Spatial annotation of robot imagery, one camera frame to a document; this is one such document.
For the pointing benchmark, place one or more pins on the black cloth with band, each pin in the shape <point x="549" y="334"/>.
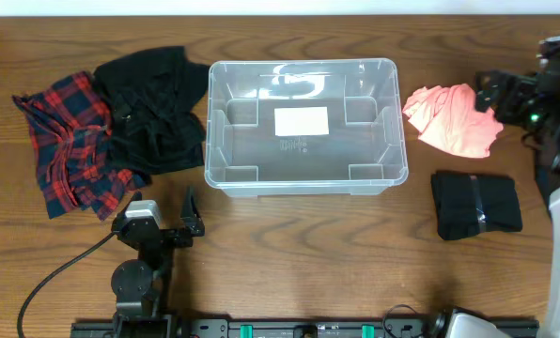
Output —
<point x="468" y="205"/>

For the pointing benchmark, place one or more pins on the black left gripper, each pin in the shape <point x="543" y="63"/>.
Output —
<point x="165" y="235"/>

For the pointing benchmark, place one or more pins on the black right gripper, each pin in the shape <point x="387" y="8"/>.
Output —
<point x="526" y="91"/>

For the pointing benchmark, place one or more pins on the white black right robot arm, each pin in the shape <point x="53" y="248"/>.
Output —
<point x="545" y="142"/>

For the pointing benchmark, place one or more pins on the red navy plaid shirt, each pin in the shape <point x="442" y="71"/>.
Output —
<point x="70" y="128"/>

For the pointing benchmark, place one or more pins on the white label in bin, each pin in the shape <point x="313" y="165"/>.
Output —
<point x="303" y="121"/>

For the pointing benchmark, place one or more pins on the clear plastic storage bin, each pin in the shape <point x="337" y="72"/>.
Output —
<point x="364" y="152"/>

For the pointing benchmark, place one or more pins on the black garment left pile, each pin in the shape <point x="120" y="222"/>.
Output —
<point x="151" y="95"/>

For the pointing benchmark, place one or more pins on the pink cloth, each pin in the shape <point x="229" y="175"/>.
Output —
<point x="447" y="120"/>

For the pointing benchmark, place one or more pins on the black mounting rail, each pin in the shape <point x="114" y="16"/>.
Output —
<point x="222" y="328"/>

